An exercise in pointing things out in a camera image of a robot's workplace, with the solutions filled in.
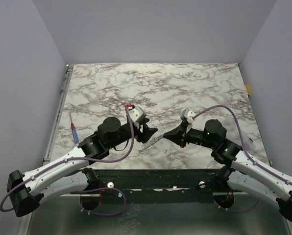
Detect blue red handled screwdriver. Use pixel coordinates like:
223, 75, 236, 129
69, 113, 79, 144

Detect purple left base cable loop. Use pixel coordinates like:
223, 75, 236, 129
79, 187, 127, 216

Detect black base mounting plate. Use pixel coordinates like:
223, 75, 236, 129
81, 168, 234, 208

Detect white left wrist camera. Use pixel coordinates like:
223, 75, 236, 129
126, 105, 146, 129

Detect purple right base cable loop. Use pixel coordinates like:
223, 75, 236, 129
213, 193, 262, 213

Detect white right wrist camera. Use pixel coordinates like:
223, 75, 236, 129
180, 108, 195, 133

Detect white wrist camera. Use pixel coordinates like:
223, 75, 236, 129
180, 108, 195, 133
126, 105, 146, 129

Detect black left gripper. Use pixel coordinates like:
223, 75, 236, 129
107, 118, 158, 149

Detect clear plastic storage box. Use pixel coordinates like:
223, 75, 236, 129
243, 137, 255, 151

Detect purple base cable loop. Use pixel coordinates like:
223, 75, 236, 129
79, 187, 127, 216
213, 193, 262, 213

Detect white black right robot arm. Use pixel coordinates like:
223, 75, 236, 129
163, 119, 292, 222

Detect left side metal rail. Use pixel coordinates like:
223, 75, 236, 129
42, 64, 74, 165

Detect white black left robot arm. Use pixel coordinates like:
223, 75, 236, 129
6, 115, 158, 217

